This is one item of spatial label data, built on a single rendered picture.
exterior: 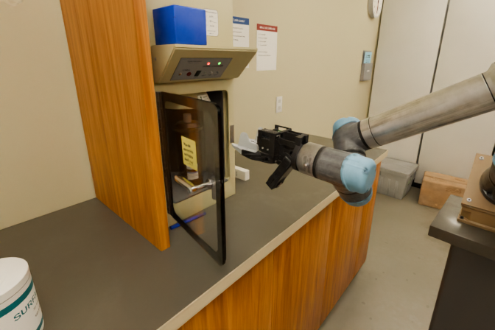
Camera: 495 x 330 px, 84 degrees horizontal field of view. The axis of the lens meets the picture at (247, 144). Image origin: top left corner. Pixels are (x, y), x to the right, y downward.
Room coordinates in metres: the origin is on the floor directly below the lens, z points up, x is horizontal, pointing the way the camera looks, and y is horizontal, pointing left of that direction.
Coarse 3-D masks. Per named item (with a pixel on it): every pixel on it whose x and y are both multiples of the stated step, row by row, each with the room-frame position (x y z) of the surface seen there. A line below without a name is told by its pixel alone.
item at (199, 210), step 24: (168, 96) 0.73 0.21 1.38; (168, 120) 0.74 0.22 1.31; (192, 120) 0.62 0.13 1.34; (216, 120) 0.54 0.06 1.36; (168, 144) 0.75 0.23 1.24; (216, 144) 0.55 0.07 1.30; (216, 168) 0.55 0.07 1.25; (216, 192) 0.55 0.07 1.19; (192, 216) 0.65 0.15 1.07; (216, 216) 0.55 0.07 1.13; (216, 240) 0.56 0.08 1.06
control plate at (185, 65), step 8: (184, 64) 0.77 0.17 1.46; (192, 64) 0.79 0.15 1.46; (200, 64) 0.82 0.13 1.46; (216, 64) 0.86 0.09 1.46; (224, 64) 0.89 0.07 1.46; (176, 72) 0.78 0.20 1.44; (184, 72) 0.80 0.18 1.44; (192, 72) 0.82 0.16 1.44; (200, 72) 0.84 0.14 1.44; (208, 72) 0.87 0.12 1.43
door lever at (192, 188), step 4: (176, 176) 0.60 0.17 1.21; (180, 176) 0.60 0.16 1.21; (176, 180) 0.60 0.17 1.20; (180, 180) 0.58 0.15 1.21; (184, 180) 0.57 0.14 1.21; (188, 180) 0.57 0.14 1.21; (208, 180) 0.57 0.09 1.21; (180, 184) 0.58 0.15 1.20; (184, 184) 0.56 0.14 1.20; (188, 184) 0.56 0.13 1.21; (192, 184) 0.55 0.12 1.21; (200, 184) 0.56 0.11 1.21; (204, 184) 0.56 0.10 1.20; (208, 184) 0.57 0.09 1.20; (188, 188) 0.54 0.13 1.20; (192, 188) 0.54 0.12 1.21; (196, 188) 0.54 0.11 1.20; (200, 188) 0.55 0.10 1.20; (204, 188) 0.56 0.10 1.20; (208, 188) 0.57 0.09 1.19; (192, 192) 0.54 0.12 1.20
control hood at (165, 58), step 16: (160, 48) 0.75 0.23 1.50; (176, 48) 0.71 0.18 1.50; (192, 48) 0.75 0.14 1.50; (208, 48) 0.79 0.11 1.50; (224, 48) 0.83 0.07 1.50; (240, 48) 0.88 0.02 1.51; (256, 48) 0.94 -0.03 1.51; (160, 64) 0.76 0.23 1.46; (176, 64) 0.75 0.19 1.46; (240, 64) 0.94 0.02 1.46; (160, 80) 0.77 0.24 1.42; (176, 80) 0.81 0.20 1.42; (192, 80) 0.86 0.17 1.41
